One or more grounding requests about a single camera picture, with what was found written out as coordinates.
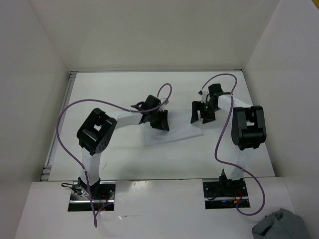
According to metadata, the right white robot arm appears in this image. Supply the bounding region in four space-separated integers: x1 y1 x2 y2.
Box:
190 83 267 196

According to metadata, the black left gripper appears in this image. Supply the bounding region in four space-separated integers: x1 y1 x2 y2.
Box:
149 109 169 131

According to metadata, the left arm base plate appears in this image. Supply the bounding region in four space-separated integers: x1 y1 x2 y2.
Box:
61 181 116 212

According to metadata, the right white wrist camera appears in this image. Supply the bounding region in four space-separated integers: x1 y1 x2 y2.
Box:
198 91 210 103

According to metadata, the white skirt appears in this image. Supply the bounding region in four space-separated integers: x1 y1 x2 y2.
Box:
141 110 203 146

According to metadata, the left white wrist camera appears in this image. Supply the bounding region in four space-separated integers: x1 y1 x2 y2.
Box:
159 98 169 112

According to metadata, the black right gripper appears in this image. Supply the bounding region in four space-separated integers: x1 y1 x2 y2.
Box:
190 101 220 124

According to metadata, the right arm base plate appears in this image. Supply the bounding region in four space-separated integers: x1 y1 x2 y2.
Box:
202 179 250 210

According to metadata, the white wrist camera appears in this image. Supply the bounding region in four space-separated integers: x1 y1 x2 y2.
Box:
159 98 169 112
198 91 210 103

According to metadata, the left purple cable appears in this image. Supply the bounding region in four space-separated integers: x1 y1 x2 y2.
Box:
56 83 173 228

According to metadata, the aluminium table frame rail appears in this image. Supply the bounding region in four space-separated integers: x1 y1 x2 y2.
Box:
40 70 76 182

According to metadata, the grey skirt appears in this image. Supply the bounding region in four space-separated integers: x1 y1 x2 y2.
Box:
252 209 312 239

